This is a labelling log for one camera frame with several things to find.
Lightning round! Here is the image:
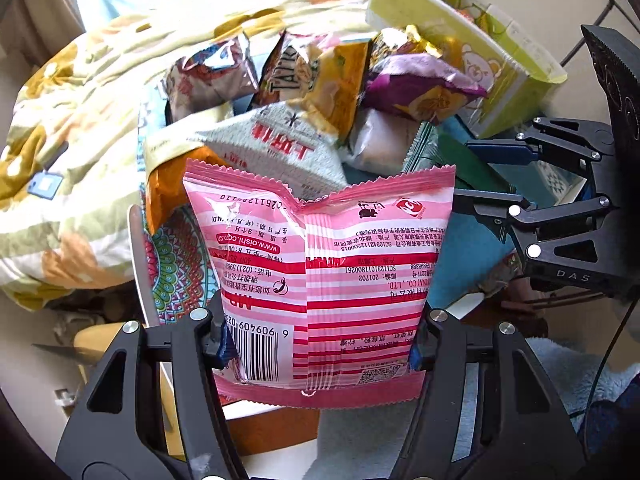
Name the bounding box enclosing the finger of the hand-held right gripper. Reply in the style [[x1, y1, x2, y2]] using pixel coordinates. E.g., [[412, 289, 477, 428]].
[[467, 117, 617, 177], [452, 187, 622, 262]]

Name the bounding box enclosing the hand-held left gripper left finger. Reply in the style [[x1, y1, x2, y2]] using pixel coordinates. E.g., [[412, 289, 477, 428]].
[[54, 307, 250, 480]]

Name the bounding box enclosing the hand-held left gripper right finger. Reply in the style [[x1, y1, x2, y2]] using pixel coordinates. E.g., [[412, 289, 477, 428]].
[[387, 309, 588, 480]]

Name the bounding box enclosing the green yellow cardboard box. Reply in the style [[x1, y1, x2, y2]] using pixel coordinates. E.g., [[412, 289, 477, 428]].
[[365, 0, 568, 141]]

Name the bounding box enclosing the pink striped snack packet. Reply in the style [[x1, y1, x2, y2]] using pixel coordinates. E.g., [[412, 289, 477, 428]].
[[181, 157, 457, 409]]

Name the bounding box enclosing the dark green flat packet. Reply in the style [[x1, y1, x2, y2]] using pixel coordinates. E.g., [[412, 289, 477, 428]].
[[440, 132, 522, 193]]

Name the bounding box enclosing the small colourful snack packet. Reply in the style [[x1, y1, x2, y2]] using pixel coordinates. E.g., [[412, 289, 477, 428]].
[[480, 250, 527, 302]]

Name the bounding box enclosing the green snack packet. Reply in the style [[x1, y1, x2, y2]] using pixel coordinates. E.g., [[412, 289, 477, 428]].
[[402, 122, 452, 175]]

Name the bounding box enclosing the purple snack packet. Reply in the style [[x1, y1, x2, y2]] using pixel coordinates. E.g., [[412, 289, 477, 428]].
[[360, 55, 488, 123]]

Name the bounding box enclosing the plain white snack packet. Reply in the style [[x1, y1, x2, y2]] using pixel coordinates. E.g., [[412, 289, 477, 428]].
[[345, 107, 422, 173]]

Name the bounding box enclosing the gold foil snack packet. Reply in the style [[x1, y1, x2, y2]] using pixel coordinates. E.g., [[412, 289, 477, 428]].
[[372, 25, 476, 77]]

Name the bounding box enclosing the orange snack packet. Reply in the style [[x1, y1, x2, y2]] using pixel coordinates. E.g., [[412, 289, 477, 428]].
[[145, 147, 226, 237]]

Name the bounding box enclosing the brown yellow chip packet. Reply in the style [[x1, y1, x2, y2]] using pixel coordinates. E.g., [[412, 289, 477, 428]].
[[257, 30, 371, 143]]

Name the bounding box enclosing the white red-print snack packet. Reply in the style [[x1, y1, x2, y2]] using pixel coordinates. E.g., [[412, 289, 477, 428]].
[[145, 102, 351, 202]]

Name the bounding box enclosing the blue card tag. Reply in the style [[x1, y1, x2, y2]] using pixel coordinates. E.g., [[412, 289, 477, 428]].
[[27, 170, 66, 199]]

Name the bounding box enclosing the floral striped blanket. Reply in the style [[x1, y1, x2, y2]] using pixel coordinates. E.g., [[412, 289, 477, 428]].
[[0, 0, 381, 306]]

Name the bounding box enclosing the red and blue snack packet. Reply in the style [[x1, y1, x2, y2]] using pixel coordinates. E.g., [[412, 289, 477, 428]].
[[160, 30, 258, 121]]

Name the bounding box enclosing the beige curtain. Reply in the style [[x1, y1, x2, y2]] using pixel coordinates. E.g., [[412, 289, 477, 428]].
[[0, 0, 87, 63]]

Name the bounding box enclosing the thin black wire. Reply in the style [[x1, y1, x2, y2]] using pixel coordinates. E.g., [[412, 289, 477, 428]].
[[561, 0, 625, 67]]

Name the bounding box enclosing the black cable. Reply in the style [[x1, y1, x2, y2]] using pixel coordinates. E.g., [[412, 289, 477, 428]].
[[570, 300, 640, 421]]

